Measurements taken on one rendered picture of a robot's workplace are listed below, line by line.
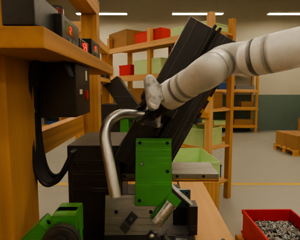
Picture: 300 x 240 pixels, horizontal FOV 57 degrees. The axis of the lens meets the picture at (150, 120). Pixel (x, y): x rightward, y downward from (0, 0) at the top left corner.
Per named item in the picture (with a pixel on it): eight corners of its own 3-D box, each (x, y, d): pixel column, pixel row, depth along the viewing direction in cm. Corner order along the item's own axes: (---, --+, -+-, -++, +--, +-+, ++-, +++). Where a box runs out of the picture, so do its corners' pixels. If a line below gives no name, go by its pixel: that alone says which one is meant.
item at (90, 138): (129, 205, 127) (128, 132, 123) (122, 241, 97) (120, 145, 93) (89, 205, 127) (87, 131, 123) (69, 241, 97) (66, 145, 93)
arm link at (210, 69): (176, 109, 65) (196, 94, 70) (225, 82, 53) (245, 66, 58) (159, 84, 65) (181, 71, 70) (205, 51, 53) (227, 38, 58)
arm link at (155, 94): (142, 76, 69) (155, 65, 64) (176, 82, 76) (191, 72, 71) (146, 110, 67) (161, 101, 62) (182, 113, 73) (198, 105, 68)
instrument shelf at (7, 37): (113, 75, 139) (113, 66, 139) (44, 48, 50) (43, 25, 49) (64, 75, 139) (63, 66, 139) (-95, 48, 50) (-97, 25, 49)
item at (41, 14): (59, 38, 72) (58, 10, 72) (35, 25, 57) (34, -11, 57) (32, 38, 72) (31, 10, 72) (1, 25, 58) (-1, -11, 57)
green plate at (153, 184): (170, 202, 93) (169, 140, 97) (172, 205, 85) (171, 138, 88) (136, 202, 93) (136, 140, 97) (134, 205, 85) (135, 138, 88)
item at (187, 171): (209, 169, 114) (209, 162, 114) (218, 182, 98) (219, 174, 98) (115, 169, 115) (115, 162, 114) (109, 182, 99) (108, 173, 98)
